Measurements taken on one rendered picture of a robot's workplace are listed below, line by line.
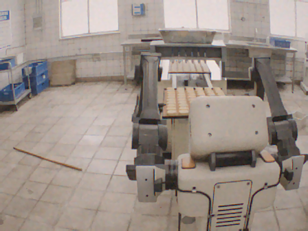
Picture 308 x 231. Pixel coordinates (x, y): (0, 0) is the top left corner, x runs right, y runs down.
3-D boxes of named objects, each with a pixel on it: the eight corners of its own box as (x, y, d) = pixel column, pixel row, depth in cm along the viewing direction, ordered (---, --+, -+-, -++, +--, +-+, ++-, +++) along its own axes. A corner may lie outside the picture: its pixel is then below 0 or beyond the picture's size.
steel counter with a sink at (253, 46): (122, 90, 557) (119, 26, 513) (130, 80, 622) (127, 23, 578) (295, 93, 515) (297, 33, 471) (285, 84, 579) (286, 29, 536)
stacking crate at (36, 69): (34, 71, 616) (33, 62, 609) (47, 69, 612) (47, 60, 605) (22, 77, 560) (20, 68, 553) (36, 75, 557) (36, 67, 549)
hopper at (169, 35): (159, 40, 299) (159, 27, 294) (214, 41, 295) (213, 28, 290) (158, 44, 272) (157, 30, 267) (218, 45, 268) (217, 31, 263)
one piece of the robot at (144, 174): (156, 203, 78) (155, 166, 76) (138, 203, 78) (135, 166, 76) (158, 188, 88) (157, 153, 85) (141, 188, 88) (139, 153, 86)
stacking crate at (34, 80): (35, 79, 624) (34, 70, 616) (48, 78, 619) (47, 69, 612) (23, 86, 568) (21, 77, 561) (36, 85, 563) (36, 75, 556)
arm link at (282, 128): (278, 144, 81) (293, 141, 80) (273, 115, 87) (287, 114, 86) (274, 156, 89) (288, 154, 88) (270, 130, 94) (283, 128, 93)
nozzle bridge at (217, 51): (153, 71, 314) (152, 40, 302) (222, 72, 308) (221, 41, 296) (150, 80, 283) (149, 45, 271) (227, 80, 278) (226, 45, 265)
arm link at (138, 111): (134, 71, 117) (163, 73, 118) (135, 60, 120) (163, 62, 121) (129, 126, 153) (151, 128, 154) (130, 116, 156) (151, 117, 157)
